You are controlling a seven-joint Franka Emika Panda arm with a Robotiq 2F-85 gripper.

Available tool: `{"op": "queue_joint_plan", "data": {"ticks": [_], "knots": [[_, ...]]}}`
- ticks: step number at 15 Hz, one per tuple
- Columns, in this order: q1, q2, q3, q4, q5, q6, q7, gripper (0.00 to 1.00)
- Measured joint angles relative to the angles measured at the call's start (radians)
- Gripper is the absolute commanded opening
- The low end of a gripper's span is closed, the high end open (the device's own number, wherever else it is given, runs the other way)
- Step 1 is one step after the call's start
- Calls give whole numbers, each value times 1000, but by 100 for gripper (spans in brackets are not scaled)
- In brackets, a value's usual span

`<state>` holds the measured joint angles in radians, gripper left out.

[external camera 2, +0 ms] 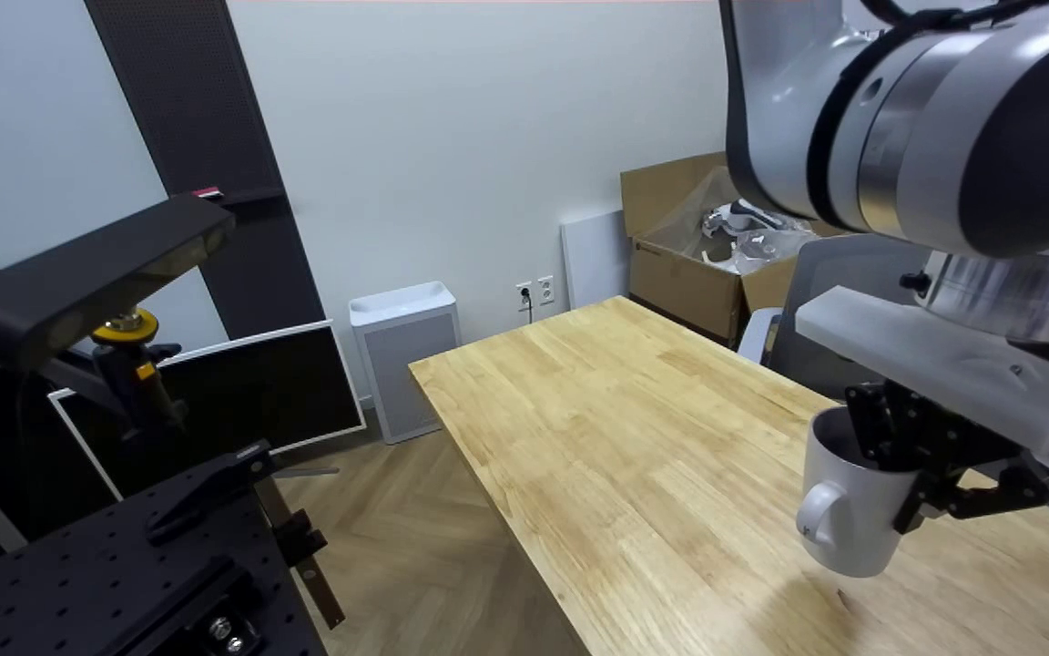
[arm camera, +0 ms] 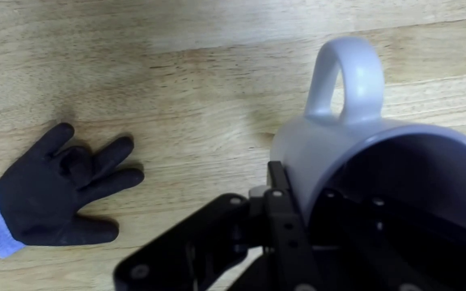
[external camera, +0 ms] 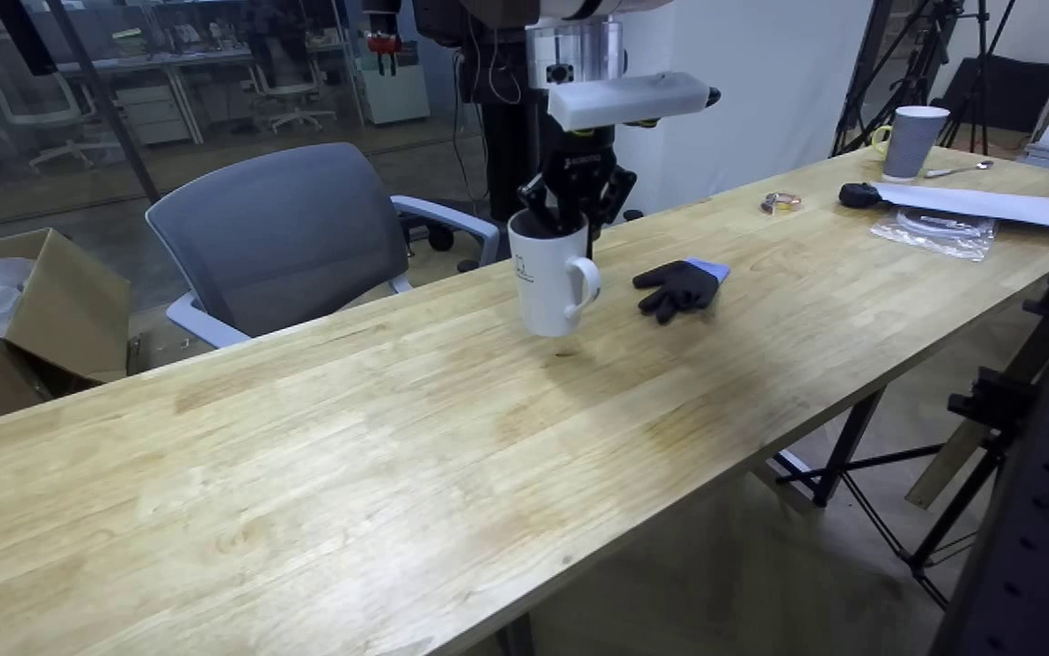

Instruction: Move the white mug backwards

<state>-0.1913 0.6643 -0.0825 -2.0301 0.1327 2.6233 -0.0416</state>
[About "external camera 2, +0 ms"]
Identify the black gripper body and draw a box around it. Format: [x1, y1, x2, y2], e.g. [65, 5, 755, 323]
[900, 396, 1030, 482]

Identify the white ceramic mug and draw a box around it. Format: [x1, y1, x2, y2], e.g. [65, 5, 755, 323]
[792, 405, 926, 580]

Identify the clear crumpled plastic bag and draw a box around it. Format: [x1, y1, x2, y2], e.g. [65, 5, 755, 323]
[700, 194, 823, 277]

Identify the brown cardboard box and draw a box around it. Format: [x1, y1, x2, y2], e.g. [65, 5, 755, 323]
[615, 151, 848, 349]

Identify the white leaning panel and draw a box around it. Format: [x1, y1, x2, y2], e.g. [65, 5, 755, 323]
[557, 203, 630, 315]

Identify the white air purifier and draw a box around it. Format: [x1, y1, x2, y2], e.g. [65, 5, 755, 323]
[341, 277, 463, 446]

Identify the black white-framed monitor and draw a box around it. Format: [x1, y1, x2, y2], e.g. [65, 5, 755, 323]
[46, 317, 372, 504]

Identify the dark structural pillar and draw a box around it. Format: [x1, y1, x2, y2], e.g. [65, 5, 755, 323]
[82, 0, 326, 344]

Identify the yellow black clamp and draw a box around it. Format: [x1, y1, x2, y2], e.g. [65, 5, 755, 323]
[88, 305, 190, 430]

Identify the black perforated breadboard table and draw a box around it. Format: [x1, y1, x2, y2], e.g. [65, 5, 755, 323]
[0, 451, 330, 656]

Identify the white wrist mount plate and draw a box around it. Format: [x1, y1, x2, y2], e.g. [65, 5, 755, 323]
[789, 284, 1049, 474]

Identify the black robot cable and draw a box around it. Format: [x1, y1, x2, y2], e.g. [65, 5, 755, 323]
[858, 0, 1045, 38]

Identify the black angled bracket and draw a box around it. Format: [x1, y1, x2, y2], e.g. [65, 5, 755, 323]
[144, 436, 279, 547]

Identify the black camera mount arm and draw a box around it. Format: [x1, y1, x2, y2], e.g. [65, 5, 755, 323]
[0, 196, 241, 375]

